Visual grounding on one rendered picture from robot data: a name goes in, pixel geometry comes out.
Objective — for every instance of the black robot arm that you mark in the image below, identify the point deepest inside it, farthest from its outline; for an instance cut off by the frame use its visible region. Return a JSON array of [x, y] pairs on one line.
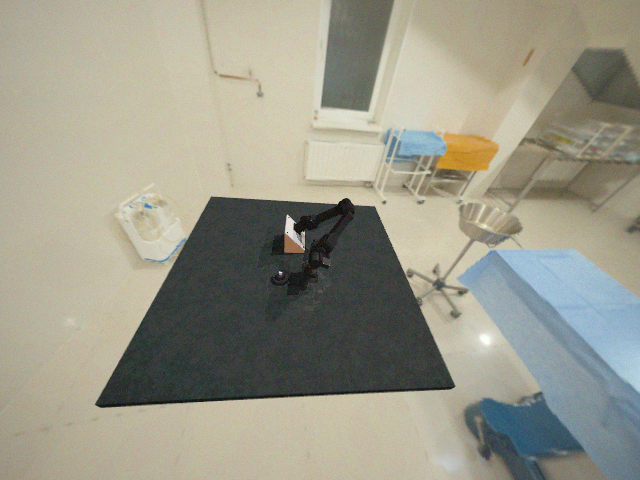
[[318, 257]]

